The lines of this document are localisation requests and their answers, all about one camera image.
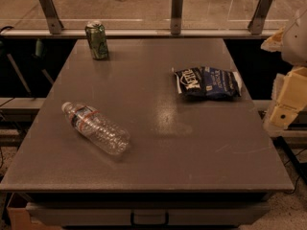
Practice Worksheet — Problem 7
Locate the grey drawer with handle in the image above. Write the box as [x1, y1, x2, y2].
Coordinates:
[26, 202, 270, 227]

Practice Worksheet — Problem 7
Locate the right metal rail bracket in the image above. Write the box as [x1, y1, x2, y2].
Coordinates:
[248, 0, 273, 35]

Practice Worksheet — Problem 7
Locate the green soda can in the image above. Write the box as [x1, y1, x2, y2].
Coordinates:
[85, 21, 108, 60]

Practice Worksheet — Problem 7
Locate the horizontal metal rail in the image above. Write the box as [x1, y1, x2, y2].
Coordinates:
[1, 29, 276, 39]

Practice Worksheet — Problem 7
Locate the left metal rail bracket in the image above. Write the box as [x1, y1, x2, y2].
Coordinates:
[38, 0, 63, 35]

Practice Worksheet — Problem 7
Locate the clear plastic water bottle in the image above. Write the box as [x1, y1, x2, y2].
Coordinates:
[61, 102, 130, 155]

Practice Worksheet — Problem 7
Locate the cardboard box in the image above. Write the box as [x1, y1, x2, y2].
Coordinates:
[7, 194, 61, 230]

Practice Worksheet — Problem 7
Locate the blue snack bag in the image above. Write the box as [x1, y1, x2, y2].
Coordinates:
[174, 66, 243, 100]

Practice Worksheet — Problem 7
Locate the black floor cable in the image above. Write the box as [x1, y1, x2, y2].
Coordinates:
[275, 135, 307, 196]

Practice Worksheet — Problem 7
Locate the metal rail bracket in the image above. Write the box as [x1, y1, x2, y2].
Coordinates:
[248, 0, 273, 35]
[170, 0, 183, 35]
[38, 0, 63, 35]

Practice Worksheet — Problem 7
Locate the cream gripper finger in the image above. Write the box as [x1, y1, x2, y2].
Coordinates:
[261, 27, 285, 52]
[263, 66, 307, 136]

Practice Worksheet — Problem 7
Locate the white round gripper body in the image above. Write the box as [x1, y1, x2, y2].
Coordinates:
[281, 6, 307, 66]

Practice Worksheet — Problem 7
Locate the middle metal rail bracket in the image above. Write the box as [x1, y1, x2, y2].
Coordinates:
[170, 0, 183, 35]

